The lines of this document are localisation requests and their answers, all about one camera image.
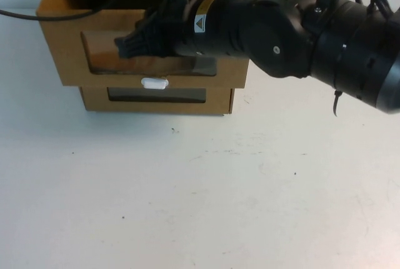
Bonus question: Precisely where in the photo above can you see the black zip tie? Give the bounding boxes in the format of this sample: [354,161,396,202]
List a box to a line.
[331,89,344,118]

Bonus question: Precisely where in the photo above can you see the cardboard drawer with white handle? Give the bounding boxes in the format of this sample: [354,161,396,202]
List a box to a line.
[81,86,233,114]
[36,0,251,91]

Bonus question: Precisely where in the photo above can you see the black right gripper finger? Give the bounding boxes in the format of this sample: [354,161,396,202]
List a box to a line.
[136,0,188,31]
[114,15,176,59]

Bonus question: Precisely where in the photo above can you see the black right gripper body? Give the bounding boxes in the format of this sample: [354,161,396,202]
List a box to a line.
[174,0,232,57]

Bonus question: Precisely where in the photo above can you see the white plastic pull handle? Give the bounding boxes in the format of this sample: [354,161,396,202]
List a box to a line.
[140,76,170,90]

